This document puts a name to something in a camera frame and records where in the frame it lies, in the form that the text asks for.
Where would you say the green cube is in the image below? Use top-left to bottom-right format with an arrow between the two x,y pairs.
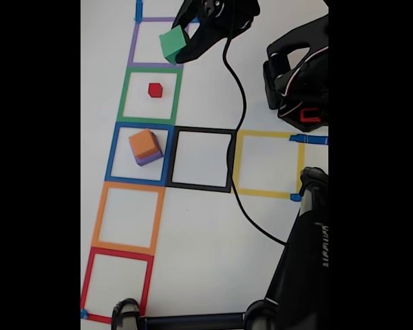
158,26 -> 189,66

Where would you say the small red cube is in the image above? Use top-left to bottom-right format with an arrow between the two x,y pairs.
147,82 -> 164,99

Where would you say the orange cube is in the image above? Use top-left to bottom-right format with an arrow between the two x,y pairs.
128,129 -> 159,161

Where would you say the purple square block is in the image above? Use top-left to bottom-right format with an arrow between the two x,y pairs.
134,131 -> 165,168

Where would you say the long blue tape strip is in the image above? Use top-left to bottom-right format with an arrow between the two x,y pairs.
288,134 -> 329,146

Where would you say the black tripod stand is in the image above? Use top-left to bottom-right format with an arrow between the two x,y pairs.
110,166 -> 329,330

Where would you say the black camera cable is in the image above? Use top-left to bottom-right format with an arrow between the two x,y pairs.
222,34 -> 290,247

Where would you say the red square frame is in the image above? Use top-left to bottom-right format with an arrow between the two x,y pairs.
81,247 -> 155,325

